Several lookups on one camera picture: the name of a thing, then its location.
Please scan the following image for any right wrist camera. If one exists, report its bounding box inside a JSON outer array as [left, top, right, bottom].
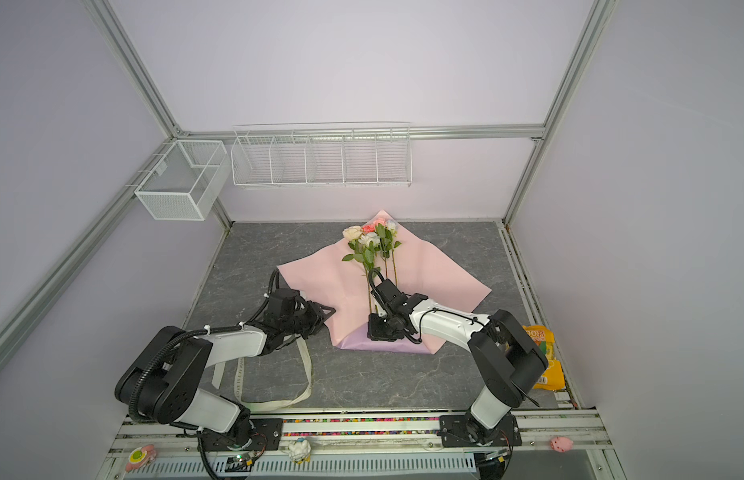
[[371, 279, 408, 315]]

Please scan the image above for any pink pig toy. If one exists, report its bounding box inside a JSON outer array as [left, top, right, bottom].
[[550, 436, 574, 453]]

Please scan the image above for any white wire shelf basket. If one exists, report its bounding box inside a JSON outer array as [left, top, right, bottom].
[[230, 122, 413, 187]]

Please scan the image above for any pink purple wrapping paper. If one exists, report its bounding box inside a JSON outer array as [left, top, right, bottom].
[[278, 211, 491, 354]]

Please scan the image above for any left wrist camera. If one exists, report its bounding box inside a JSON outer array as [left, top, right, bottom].
[[266, 288, 302, 320]]

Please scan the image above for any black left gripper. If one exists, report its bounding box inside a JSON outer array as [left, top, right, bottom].
[[282, 300, 336, 340]]

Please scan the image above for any white crumpled toy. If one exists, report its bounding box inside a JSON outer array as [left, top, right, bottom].
[[288, 437, 312, 464]]

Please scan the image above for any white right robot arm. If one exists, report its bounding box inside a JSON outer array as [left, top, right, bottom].
[[367, 294, 549, 446]]

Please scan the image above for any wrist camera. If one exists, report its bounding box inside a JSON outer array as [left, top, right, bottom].
[[371, 279, 408, 315], [266, 288, 302, 320]]

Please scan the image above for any pink green round toy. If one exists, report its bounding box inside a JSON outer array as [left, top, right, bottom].
[[125, 444, 157, 473]]

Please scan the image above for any white fake rose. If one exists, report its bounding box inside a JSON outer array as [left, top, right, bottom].
[[381, 219, 401, 285], [357, 232, 380, 283]]

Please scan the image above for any yellow snack bag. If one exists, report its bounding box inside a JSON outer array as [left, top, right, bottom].
[[524, 325, 566, 391]]

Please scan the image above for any cream fake rose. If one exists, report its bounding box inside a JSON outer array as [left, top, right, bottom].
[[342, 225, 370, 280]]

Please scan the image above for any cream printed ribbon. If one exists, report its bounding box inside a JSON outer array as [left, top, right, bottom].
[[207, 340, 313, 413]]

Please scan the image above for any white mesh box basket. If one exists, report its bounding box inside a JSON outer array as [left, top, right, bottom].
[[135, 140, 231, 221]]

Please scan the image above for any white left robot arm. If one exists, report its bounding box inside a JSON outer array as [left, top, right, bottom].
[[114, 296, 336, 450]]

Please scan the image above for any front rail base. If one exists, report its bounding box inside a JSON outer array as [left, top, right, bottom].
[[97, 406, 625, 479]]

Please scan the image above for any aluminium enclosure frame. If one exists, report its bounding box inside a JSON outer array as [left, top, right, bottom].
[[0, 1, 615, 374]]

